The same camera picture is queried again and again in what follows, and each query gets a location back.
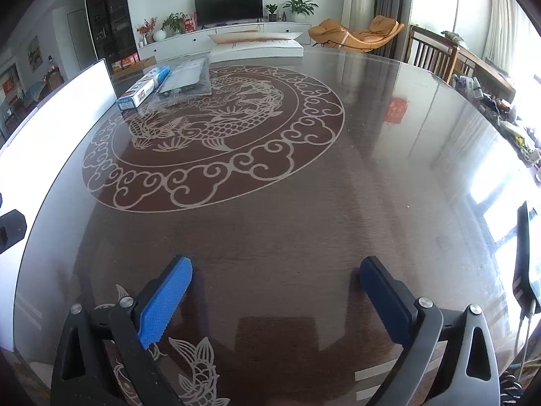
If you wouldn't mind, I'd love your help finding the white orange flat box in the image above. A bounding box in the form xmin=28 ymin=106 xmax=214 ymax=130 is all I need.
xmin=210 ymin=31 xmax=304 ymax=63

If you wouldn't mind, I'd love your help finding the large white cardboard box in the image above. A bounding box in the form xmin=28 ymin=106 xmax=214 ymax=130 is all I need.
xmin=1 ymin=62 xmax=116 ymax=362

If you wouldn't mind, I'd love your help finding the blue white carton box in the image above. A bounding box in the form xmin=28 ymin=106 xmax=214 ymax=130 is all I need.
xmin=116 ymin=65 xmax=170 ymax=111

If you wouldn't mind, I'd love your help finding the black display cabinet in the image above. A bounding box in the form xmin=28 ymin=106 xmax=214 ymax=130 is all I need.
xmin=84 ymin=0 xmax=137 ymax=73

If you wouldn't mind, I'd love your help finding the small dark potted plant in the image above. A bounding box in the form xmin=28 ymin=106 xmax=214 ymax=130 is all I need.
xmin=266 ymin=4 xmax=278 ymax=22

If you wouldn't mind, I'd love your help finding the black flat screen television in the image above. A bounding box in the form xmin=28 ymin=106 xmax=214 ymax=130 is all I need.
xmin=194 ymin=0 xmax=263 ymax=26

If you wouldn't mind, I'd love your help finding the red flower vase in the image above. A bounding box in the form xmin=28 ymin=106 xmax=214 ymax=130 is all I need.
xmin=137 ymin=18 xmax=158 ymax=45

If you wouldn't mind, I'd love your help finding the dark wooden chair right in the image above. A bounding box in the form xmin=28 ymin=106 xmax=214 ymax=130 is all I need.
xmin=404 ymin=26 xmax=458 ymax=84

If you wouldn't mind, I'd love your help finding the cluttered wooden side table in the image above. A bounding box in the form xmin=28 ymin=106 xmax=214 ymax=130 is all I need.
xmin=442 ymin=30 xmax=540 ymax=170

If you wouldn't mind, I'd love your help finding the green potted plant right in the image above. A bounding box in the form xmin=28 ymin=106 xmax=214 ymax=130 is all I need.
xmin=283 ymin=0 xmax=319 ymax=22

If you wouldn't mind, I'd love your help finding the green potted plant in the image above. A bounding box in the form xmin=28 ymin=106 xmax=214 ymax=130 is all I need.
xmin=283 ymin=0 xmax=319 ymax=22
xmin=161 ymin=12 xmax=185 ymax=36

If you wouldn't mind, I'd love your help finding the clear plastic packaged item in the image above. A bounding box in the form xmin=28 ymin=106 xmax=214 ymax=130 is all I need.
xmin=158 ymin=55 xmax=212 ymax=99

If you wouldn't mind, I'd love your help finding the orange lounge chair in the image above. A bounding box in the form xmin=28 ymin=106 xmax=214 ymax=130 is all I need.
xmin=308 ymin=16 xmax=404 ymax=53

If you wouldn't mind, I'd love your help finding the brown cardboard box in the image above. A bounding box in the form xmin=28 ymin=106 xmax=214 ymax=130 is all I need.
xmin=111 ymin=56 xmax=157 ymax=81

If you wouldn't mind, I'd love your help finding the green potted plant left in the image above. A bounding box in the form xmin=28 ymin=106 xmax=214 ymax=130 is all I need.
xmin=161 ymin=12 xmax=185 ymax=36

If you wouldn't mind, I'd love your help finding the white long tv cabinet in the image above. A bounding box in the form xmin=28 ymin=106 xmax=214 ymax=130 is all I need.
xmin=138 ymin=21 xmax=312 ymax=62

